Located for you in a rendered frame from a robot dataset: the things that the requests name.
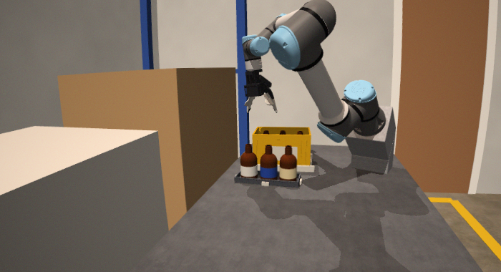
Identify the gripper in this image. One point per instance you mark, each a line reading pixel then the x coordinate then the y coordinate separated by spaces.
pixel 255 90

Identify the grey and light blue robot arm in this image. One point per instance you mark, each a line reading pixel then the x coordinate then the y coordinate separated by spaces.
pixel 298 40

